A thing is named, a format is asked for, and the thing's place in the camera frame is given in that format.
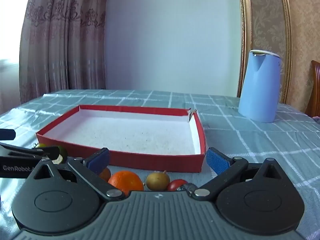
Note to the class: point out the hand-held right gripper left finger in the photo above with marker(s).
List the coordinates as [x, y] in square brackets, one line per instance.
[98, 160]

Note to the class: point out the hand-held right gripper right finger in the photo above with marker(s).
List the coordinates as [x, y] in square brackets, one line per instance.
[217, 161]

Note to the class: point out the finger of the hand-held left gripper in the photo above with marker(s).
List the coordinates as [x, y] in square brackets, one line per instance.
[51, 152]
[7, 134]

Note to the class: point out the green cucumber piece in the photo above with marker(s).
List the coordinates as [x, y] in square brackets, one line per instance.
[63, 153]

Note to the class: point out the orange mandarin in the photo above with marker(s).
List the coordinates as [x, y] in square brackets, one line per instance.
[125, 183]

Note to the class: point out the red cardboard box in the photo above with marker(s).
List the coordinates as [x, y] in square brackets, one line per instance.
[125, 135]

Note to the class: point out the red cherry tomato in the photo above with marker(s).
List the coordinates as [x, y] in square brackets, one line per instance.
[175, 185]

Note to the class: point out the brown longan fruit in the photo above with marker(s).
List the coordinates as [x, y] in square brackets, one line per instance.
[157, 181]
[106, 175]

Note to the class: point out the green checked tablecloth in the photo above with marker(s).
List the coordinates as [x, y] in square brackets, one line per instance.
[262, 142]

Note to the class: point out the blue electric kettle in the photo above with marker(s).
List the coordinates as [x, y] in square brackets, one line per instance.
[258, 87]

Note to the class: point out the patterned brown curtain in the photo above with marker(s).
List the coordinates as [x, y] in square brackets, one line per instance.
[65, 42]

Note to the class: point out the wooden chair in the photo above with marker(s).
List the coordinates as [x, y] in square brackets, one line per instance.
[314, 87]

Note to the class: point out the gold framed wall panel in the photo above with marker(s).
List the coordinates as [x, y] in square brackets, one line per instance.
[267, 30]

